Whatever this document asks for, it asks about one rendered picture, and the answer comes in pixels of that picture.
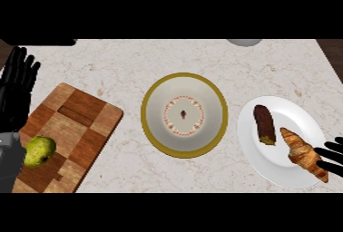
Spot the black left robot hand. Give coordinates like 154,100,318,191
0,45,43,134

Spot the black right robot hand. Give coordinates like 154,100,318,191
313,136,343,176

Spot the golden brown croissant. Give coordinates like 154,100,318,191
278,127,331,184

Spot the white plate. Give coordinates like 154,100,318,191
235,95,333,190

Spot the white bowl with yellow rim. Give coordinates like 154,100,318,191
140,72,229,159

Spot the black flat object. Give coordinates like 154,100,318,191
0,38,78,47

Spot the dark chocolate eclair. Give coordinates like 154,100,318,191
251,104,278,147

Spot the checkered wooden cutting board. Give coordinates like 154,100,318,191
10,82,124,194

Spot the green pear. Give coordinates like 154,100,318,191
22,135,58,169

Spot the grey round object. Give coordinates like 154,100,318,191
225,38,265,48

